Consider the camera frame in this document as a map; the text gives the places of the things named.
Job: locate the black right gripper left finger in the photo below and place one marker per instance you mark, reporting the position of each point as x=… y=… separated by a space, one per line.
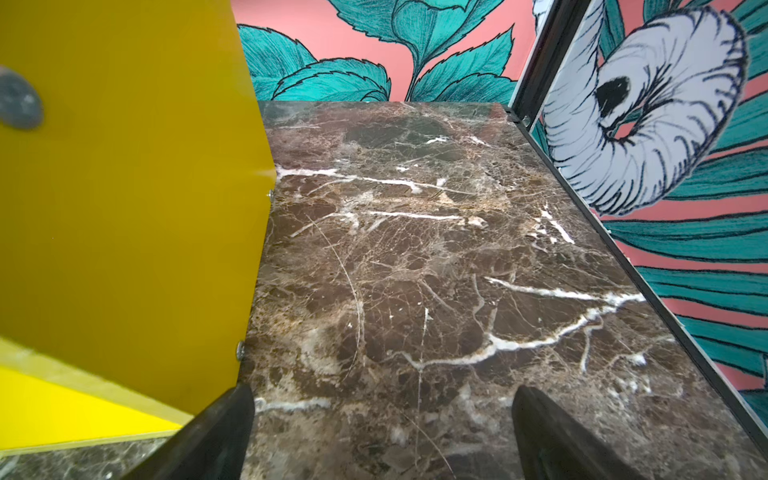
x=212 y=445

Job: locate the black right frame post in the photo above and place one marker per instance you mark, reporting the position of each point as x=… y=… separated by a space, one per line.
x=654 y=115

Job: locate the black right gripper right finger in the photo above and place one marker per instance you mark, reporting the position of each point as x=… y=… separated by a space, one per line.
x=553 y=445

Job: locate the yellow pink blue shelf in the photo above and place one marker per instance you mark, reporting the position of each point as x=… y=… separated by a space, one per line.
x=135 y=182

